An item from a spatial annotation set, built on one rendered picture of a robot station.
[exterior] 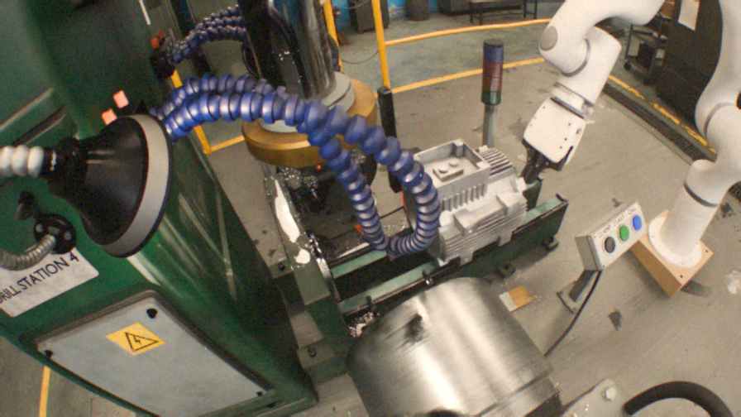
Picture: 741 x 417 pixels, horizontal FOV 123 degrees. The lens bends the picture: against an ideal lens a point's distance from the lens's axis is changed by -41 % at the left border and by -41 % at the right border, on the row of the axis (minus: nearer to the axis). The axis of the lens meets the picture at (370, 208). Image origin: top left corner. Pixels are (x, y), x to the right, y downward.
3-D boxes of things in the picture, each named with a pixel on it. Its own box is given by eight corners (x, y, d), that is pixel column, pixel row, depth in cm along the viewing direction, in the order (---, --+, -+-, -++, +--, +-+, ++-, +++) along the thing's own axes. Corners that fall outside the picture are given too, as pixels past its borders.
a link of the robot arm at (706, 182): (707, 179, 61) (738, 100, 46) (738, 227, 48) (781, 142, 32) (676, 174, 64) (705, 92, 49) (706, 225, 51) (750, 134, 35)
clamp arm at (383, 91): (393, 195, 78) (380, 93, 60) (387, 188, 80) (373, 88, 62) (406, 189, 79) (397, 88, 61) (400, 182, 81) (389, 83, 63)
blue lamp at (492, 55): (492, 64, 84) (492, 49, 81) (478, 57, 88) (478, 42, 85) (508, 60, 85) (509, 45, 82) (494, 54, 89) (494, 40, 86)
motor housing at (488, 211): (443, 282, 69) (446, 221, 56) (403, 222, 82) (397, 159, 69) (518, 243, 73) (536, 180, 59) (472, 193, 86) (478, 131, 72)
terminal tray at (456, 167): (434, 219, 61) (434, 189, 56) (407, 184, 68) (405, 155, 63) (488, 196, 63) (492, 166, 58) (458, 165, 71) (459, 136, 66)
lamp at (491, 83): (490, 93, 90) (491, 79, 87) (477, 85, 95) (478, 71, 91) (505, 88, 92) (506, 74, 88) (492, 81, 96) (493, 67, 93)
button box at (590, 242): (584, 271, 56) (603, 271, 51) (572, 237, 56) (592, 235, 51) (631, 233, 59) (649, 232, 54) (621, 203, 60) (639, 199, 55)
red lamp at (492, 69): (491, 79, 87) (492, 64, 84) (478, 71, 91) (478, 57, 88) (506, 74, 88) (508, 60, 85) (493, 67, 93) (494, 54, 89)
